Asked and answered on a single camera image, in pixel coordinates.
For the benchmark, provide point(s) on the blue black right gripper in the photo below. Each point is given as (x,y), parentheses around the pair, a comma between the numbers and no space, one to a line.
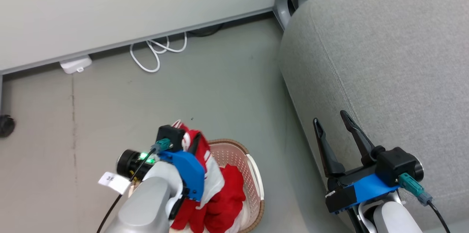
(366,189)

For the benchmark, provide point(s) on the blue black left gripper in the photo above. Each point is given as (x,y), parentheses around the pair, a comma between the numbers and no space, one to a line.
(190,174)

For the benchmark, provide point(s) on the red white striped garment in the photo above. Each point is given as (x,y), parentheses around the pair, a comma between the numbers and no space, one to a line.
(214,181)

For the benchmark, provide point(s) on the red garment with white hem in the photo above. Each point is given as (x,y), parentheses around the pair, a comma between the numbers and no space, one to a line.
(227,196)

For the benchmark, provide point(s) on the cream perforated laundry basket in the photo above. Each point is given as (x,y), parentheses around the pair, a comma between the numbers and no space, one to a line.
(234,156)

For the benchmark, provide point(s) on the grey fabric sofa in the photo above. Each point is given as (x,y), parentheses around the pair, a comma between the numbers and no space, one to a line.
(384,60)

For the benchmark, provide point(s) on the white power adapter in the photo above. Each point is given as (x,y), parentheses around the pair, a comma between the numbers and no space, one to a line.
(75,64)

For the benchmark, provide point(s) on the large white partition panel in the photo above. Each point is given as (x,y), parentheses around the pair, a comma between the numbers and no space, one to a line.
(128,2)

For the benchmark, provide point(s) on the black caster wheel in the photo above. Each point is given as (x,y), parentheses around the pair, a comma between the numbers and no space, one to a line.
(5,126)

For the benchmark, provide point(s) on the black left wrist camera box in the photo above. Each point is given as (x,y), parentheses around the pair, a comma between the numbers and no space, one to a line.
(170,134)

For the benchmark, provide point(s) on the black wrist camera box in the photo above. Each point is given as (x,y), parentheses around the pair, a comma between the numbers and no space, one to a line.
(170,134)
(395,165)

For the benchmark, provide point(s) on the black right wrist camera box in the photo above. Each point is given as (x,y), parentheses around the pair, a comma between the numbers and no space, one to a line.
(395,165)

